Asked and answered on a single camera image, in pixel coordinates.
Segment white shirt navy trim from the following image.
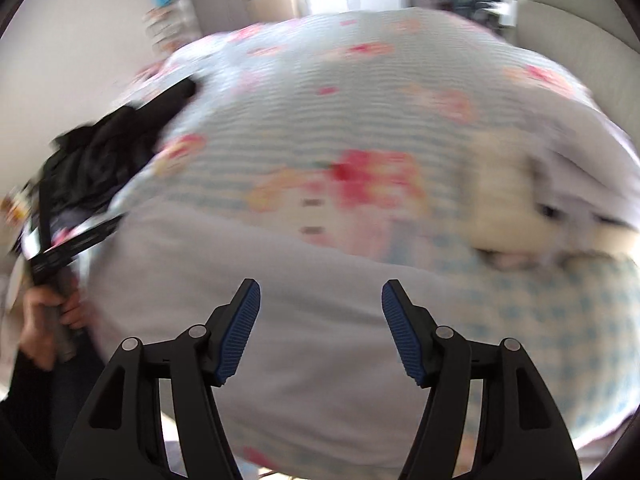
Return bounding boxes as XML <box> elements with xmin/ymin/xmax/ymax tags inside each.
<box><xmin>85</xmin><ymin>198</ymin><xmax>464</xmax><ymax>479</ymax></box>

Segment black clothes pile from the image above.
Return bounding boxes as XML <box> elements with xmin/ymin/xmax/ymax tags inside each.
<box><xmin>42</xmin><ymin>77</ymin><xmax>198</xmax><ymax>224</ymax></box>

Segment operator left hand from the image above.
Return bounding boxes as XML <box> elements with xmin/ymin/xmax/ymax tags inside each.
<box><xmin>18</xmin><ymin>286</ymin><xmax>93</xmax><ymax>370</ymax></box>

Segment folded pink garment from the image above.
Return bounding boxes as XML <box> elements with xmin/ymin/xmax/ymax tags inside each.
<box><xmin>483</xmin><ymin>250</ymin><xmax>542</xmax><ymax>271</ymax></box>

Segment Hello Kitty checkered blanket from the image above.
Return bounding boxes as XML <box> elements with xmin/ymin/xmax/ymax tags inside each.
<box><xmin>104</xmin><ymin>9</ymin><xmax>639</xmax><ymax>446</ymax></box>

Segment white small shelf rack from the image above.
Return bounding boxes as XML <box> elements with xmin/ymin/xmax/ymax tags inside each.
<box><xmin>143</xmin><ymin>0</ymin><xmax>201</xmax><ymax>56</ymax></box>

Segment padded green headboard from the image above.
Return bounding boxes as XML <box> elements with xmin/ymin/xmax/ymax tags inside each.
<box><xmin>509</xmin><ymin>0</ymin><xmax>639</xmax><ymax>122</ymax></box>

